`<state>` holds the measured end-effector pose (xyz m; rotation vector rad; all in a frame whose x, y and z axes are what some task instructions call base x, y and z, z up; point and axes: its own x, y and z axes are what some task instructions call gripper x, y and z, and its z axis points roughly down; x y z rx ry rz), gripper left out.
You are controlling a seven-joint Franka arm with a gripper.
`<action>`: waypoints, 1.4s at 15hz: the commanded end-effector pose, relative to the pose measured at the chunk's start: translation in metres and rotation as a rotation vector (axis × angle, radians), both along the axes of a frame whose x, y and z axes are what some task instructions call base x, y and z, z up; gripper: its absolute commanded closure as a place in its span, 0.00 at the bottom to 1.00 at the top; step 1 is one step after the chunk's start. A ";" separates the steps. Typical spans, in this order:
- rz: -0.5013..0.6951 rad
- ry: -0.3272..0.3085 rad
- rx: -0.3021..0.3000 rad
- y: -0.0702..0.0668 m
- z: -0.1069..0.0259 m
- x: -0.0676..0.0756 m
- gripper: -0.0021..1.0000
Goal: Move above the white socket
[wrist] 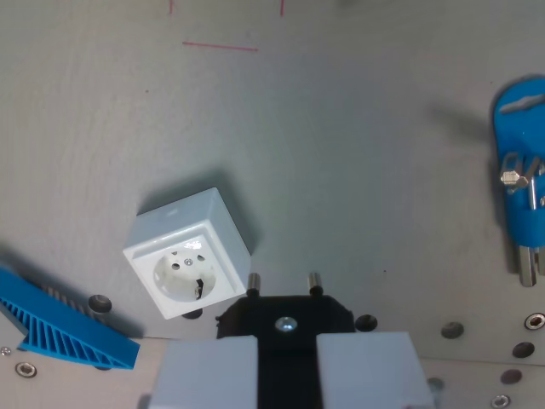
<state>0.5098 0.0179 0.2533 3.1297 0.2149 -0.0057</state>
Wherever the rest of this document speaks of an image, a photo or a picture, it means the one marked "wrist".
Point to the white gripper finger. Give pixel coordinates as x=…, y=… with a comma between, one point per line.
x=370, y=370
x=204, y=375

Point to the black electrical plug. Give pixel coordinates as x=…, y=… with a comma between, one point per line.
x=288, y=341

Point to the blue ribbed plastic wedge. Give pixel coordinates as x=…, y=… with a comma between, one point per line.
x=64, y=328

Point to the blue plastic fixture with bolts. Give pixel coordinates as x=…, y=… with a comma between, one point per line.
x=521, y=170

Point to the white wall socket box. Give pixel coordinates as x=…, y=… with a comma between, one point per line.
x=187, y=255

